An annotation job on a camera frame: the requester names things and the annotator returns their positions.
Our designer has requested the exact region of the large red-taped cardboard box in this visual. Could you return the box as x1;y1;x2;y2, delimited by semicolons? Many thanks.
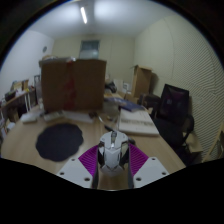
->
38;57;108;113

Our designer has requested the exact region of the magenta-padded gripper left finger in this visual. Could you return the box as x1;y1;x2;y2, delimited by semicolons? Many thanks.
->
56;143;101;190

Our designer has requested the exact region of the clear plastic container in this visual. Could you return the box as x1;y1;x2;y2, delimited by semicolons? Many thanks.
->
101;99;120;117

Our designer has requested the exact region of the white open book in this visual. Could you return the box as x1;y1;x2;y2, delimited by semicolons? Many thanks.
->
117;107;161;137

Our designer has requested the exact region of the white paper sheet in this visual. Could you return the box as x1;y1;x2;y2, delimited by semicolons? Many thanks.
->
62;109;96;125

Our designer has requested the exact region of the ceiling tube light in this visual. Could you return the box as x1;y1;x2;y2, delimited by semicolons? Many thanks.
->
79;6;89;25

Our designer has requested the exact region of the black office chair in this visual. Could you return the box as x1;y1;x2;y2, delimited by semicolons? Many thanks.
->
153;83;195;158

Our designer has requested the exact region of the grey window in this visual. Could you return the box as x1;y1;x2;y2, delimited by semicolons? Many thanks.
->
78;39;101;61

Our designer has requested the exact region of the black scalloped round mouse pad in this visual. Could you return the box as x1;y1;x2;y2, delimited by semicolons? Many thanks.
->
35;122;85;163

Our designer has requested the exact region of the small flat white box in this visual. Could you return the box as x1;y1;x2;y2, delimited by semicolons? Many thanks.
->
20;112;42;125

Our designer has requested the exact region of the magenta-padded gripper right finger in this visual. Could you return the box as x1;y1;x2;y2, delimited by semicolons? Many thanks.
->
127;142;171;190

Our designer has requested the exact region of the blue book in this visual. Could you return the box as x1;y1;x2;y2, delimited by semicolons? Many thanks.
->
106;96;145;113

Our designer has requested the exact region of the tall open cardboard box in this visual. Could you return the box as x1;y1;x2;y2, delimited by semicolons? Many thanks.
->
130;64;154;100

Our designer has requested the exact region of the black bag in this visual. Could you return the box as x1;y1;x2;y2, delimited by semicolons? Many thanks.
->
137;92;161;111

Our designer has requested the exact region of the white and black computer mouse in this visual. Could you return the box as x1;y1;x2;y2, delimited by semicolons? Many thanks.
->
97;130;131;177

